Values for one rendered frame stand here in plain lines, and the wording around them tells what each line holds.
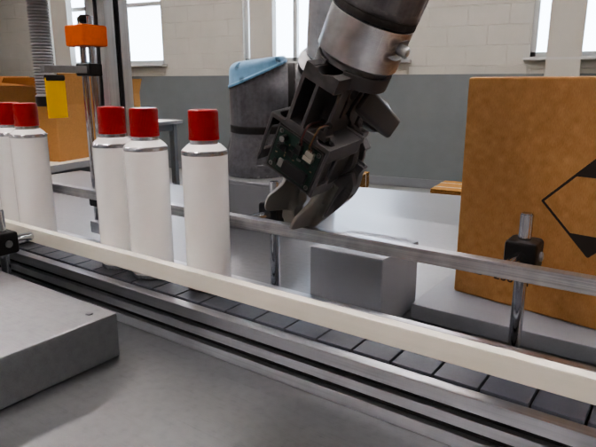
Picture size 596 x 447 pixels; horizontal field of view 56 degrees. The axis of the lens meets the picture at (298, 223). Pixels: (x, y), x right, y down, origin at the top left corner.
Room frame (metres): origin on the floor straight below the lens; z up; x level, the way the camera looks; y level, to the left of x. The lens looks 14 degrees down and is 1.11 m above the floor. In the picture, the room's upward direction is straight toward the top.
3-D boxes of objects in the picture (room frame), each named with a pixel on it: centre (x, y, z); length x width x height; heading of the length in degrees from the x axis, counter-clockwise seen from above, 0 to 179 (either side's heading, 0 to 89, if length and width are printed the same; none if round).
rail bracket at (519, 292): (0.50, -0.20, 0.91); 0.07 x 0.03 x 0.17; 144
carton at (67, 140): (2.64, 1.15, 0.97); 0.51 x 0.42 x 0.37; 159
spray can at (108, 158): (0.71, 0.23, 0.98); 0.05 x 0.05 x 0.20
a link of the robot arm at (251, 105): (1.17, 0.07, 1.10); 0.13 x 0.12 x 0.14; 93
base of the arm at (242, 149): (1.18, 0.08, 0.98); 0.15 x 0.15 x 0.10
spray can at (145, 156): (0.67, 0.18, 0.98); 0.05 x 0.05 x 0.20
